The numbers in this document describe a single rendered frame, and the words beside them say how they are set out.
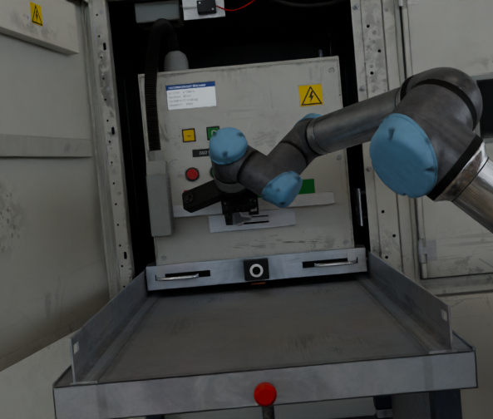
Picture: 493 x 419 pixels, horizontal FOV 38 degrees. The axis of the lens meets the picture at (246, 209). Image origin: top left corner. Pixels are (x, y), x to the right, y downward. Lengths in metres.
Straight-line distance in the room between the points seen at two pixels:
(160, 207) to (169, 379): 0.66
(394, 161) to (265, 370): 0.36
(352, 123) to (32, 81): 0.64
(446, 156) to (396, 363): 0.31
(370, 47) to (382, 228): 0.43
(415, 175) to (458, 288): 0.78
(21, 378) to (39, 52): 0.78
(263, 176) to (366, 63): 0.50
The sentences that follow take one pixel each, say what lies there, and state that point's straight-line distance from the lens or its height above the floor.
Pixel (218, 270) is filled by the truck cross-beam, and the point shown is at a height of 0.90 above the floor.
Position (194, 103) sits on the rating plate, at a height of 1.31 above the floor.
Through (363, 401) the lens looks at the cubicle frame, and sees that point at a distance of 1.81.
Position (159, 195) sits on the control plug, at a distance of 1.65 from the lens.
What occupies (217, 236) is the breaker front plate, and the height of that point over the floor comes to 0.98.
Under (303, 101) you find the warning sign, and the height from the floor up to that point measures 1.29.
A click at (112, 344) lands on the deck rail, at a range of 1.31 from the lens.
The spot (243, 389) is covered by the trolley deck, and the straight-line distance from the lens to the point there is 1.07.
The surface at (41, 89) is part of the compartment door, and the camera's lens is 1.54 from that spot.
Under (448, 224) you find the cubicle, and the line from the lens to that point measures 1.75.
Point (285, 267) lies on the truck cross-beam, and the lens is 1.75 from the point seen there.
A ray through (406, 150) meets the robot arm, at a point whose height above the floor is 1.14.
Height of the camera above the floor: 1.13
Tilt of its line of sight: 3 degrees down
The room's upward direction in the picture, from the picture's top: 5 degrees counter-clockwise
